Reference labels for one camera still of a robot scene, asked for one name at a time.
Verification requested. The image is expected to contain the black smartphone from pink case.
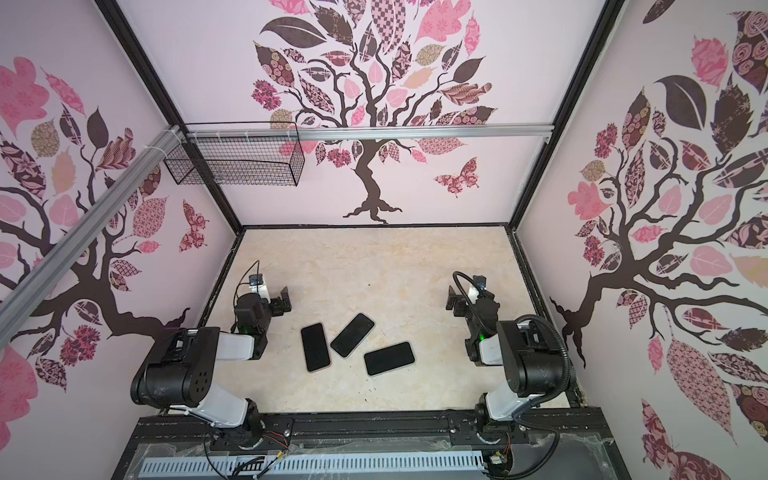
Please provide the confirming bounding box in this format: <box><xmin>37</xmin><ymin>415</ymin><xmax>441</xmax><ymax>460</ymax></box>
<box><xmin>300</xmin><ymin>323</ymin><xmax>331</xmax><ymax>373</ymax></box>

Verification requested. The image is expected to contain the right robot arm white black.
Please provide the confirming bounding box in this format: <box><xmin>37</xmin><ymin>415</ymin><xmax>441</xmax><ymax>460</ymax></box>
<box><xmin>446</xmin><ymin>286</ymin><xmax>573</xmax><ymax>422</ymax></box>

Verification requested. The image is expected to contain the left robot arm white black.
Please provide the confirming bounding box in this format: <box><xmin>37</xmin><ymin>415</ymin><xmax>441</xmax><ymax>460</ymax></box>
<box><xmin>130</xmin><ymin>287</ymin><xmax>292</xmax><ymax>437</ymax></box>

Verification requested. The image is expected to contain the middle black smartphone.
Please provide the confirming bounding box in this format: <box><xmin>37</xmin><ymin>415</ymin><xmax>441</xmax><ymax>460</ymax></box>
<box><xmin>330</xmin><ymin>313</ymin><xmax>375</xmax><ymax>358</ymax></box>

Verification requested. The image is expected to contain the right black smartphone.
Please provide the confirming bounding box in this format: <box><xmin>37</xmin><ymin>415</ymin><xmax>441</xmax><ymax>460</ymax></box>
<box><xmin>364</xmin><ymin>342</ymin><xmax>415</xmax><ymax>376</ymax></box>

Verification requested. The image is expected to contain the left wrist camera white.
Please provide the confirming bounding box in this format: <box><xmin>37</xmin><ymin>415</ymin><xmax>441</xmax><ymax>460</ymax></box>
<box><xmin>248</xmin><ymin>273</ymin><xmax>270</xmax><ymax>299</ymax></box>

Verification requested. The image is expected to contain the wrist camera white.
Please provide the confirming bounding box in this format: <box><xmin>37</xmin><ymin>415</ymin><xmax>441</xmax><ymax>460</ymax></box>
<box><xmin>248</xmin><ymin>273</ymin><xmax>270</xmax><ymax>299</ymax></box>
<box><xmin>468</xmin><ymin>275</ymin><xmax>487</xmax><ymax>302</ymax></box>

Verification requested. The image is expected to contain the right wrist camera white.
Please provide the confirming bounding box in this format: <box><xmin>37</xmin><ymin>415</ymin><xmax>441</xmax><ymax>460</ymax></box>
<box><xmin>468</xmin><ymin>275</ymin><xmax>487</xmax><ymax>302</ymax></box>

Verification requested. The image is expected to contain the left camera thin black cable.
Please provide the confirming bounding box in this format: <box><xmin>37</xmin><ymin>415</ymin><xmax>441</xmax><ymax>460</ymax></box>
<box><xmin>233</xmin><ymin>259</ymin><xmax>262</xmax><ymax>307</ymax></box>

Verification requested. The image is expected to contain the black wire basket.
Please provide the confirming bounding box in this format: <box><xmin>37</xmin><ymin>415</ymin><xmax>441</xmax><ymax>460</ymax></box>
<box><xmin>164</xmin><ymin>120</ymin><xmax>305</xmax><ymax>187</ymax></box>

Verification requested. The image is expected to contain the white slotted cable duct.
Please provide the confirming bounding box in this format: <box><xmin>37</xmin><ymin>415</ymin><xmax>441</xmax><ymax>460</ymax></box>
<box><xmin>136</xmin><ymin>451</ymin><xmax>485</xmax><ymax>479</ymax></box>

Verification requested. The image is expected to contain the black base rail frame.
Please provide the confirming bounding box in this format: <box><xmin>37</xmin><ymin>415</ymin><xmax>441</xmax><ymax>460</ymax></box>
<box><xmin>114</xmin><ymin>407</ymin><xmax>629</xmax><ymax>479</ymax></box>

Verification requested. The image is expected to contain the aluminium rail back wall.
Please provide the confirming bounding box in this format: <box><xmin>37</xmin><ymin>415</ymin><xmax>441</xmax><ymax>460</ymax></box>
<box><xmin>186</xmin><ymin>123</ymin><xmax>554</xmax><ymax>141</ymax></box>

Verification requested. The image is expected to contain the aluminium rail wall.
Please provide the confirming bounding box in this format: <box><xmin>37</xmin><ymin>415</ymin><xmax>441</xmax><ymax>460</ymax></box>
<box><xmin>1</xmin><ymin>125</ymin><xmax>183</xmax><ymax>346</ymax></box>
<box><xmin>186</xmin><ymin>123</ymin><xmax>554</xmax><ymax>141</ymax></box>

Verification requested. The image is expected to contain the black corrugated cable conduit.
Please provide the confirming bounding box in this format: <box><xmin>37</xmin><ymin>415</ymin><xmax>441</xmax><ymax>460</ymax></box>
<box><xmin>452</xmin><ymin>271</ymin><xmax>578</xmax><ymax>480</ymax></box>

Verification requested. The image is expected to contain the aluminium rail left wall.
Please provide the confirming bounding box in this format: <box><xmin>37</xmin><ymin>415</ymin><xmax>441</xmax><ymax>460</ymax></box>
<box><xmin>1</xmin><ymin>125</ymin><xmax>183</xmax><ymax>346</ymax></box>

